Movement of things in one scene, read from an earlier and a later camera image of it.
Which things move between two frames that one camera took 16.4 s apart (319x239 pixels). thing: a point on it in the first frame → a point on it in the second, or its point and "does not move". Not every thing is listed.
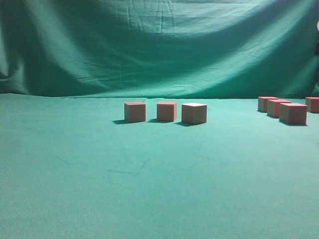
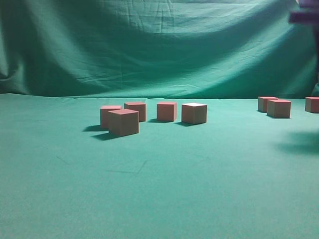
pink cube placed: [135, 111] does not move
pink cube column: [293, 113] → [123, 122]
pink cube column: [167, 111] does not move
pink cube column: [262, 102] does not move
